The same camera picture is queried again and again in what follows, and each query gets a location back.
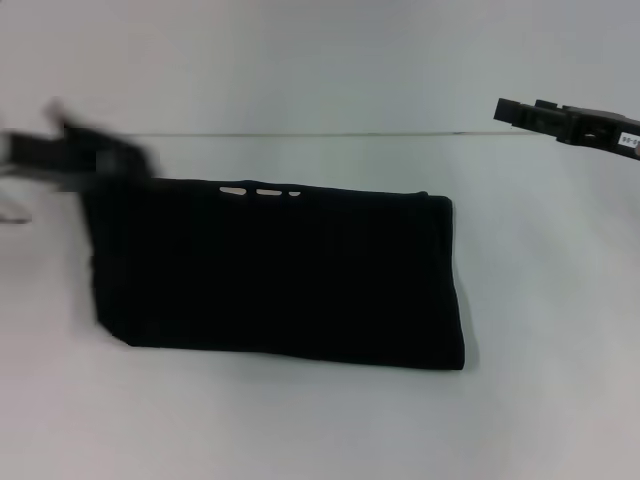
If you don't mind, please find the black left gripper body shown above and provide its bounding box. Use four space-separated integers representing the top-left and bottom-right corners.
0 122 104 194

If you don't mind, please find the black t-shirt with white print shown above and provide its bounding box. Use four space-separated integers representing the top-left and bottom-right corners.
81 177 467 373

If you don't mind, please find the thin dark left gripper cable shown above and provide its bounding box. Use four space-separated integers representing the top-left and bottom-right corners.
0 167 34 225

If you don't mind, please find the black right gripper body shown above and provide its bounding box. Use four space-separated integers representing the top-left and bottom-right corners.
558 102 640 165

